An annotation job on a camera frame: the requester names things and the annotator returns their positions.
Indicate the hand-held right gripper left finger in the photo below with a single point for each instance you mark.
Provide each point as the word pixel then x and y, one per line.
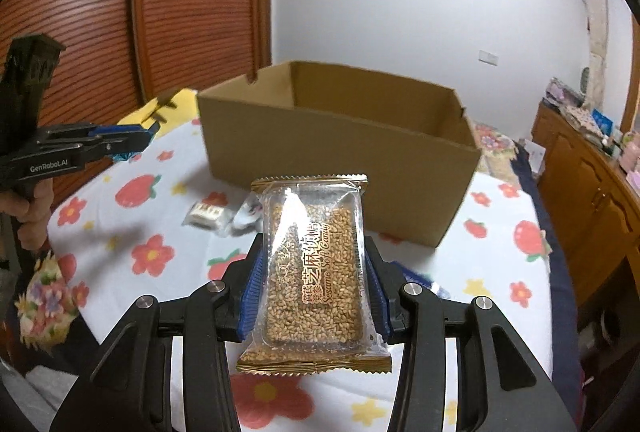
pixel 247 307

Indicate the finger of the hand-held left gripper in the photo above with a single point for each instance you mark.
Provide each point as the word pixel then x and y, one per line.
pixel 120 131
pixel 120 146

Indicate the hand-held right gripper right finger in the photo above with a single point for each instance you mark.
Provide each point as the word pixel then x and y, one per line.
pixel 377 302

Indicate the blue snack packet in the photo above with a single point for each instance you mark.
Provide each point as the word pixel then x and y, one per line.
pixel 130 155

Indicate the clear gold sesame candy packet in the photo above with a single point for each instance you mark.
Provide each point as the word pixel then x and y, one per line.
pixel 315 272

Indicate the white red snack packet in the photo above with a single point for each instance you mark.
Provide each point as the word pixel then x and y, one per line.
pixel 247 214

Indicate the small white candy packet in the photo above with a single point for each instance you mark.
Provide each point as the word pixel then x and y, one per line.
pixel 205 214

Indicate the brown cardboard box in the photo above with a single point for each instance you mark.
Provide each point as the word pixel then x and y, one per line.
pixel 340 161

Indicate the person's left hand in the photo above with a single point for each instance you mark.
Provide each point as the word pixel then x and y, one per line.
pixel 32 212

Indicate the yellow plush toy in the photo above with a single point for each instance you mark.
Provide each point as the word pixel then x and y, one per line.
pixel 175 111

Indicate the strawberry printed cloth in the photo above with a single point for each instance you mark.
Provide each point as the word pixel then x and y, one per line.
pixel 150 222

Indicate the brown louvered wardrobe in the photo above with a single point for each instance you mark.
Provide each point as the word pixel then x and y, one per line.
pixel 175 1

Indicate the dark blue bed sheet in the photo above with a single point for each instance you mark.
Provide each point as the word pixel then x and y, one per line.
pixel 550 262

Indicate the white paper bag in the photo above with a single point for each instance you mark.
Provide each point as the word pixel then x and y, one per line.
pixel 534 157

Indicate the wooden cabinet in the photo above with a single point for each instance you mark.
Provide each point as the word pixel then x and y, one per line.
pixel 585 192

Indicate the folded patterned cloth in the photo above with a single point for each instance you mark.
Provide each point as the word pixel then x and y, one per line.
pixel 580 117

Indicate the stack of pale cloths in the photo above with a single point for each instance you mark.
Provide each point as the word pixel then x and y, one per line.
pixel 562 91

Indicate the blue box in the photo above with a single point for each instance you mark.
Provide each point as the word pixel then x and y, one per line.
pixel 604 120

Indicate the pink thermos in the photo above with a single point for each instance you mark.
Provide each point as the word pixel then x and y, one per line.
pixel 631 151

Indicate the small white fan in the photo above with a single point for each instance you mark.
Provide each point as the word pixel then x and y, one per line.
pixel 586 80

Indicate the beige patterned curtain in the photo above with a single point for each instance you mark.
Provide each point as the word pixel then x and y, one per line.
pixel 595 21

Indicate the white wall switch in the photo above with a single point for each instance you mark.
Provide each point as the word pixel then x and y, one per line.
pixel 488 56

